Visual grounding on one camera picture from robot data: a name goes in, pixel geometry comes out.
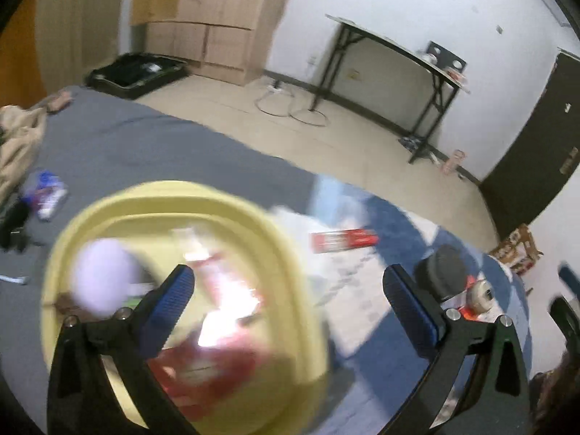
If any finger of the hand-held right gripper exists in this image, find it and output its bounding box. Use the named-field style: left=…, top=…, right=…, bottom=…
left=558, top=263, right=580, bottom=288
left=550, top=296, right=580, bottom=346

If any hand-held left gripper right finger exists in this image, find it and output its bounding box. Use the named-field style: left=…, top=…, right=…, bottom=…
left=381, top=264, right=531, bottom=435

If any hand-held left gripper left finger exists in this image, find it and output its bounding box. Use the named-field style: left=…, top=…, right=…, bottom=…
left=47, top=264, right=200, bottom=435

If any black round sponge pad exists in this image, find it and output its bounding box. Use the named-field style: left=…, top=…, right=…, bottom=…
left=416, top=244, right=468, bottom=303

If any purple powder puff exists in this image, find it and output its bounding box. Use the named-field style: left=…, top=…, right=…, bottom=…
left=71, top=238, right=142, bottom=316

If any round tin with beige lid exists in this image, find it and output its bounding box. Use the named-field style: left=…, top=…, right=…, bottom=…
left=467, top=278, right=498, bottom=316

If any dark red glossy box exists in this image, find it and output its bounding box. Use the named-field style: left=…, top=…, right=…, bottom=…
left=147, top=340, right=282, bottom=422

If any tall red and white carton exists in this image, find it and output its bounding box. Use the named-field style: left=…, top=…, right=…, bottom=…
left=310, top=229, right=380, bottom=255

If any yellow plastic basin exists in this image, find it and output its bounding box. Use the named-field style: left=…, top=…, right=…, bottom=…
left=40, top=180, right=337, bottom=435

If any blue checked rug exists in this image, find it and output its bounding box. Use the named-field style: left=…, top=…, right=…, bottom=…
left=267, top=174, right=532, bottom=435

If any colourful cardboard box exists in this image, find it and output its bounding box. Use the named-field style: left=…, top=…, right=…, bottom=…
left=488, top=223, right=545, bottom=276

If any dark door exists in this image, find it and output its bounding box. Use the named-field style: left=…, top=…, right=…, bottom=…
left=479, top=49, right=580, bottom=242

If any grey bed sheet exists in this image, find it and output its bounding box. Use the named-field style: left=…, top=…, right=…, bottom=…
left=0, top=84, right=319, bottom=435

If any pink bag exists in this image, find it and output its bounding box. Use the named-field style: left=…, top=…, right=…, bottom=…
left=443, top=149, right=466, bottom=175

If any blue and white packet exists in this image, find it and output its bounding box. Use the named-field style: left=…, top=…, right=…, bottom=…
left=24, top=170, right=70, bottom=221

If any dark cloth heap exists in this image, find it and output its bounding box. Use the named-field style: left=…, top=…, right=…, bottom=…
left=399, top=135, right=436, bottom=154

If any beige cloth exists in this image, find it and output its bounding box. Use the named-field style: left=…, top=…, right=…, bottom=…
left=0, top=104, right=49, bottom=206

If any small pink case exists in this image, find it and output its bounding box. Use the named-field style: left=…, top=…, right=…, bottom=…
left=44, top=92, right=74, bottom=112

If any black open suitcase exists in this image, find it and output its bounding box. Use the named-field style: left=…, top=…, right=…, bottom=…
left=85, top=53, right=190, bottom=101

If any black stand with holes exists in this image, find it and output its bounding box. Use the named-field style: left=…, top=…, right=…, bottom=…
left=425, top=40, right=468, bottom=72

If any black folding table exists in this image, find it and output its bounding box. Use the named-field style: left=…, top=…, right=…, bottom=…
left=310, top=13, right=471, bottom=165

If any wooden wardrobe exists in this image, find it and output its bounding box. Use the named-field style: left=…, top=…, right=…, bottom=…
left=130, top=0, right=296, bottom=85

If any orange curtain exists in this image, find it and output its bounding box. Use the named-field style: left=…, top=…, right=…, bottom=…
left=0, top=0, right=47, bottom=107

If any beige curtain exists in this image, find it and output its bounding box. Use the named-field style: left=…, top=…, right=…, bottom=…
left=32, top=0, right=133, bottom=100

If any power strip with cable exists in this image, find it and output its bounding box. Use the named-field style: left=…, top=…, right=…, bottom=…
left=255, top=79, right=328, bottom=127

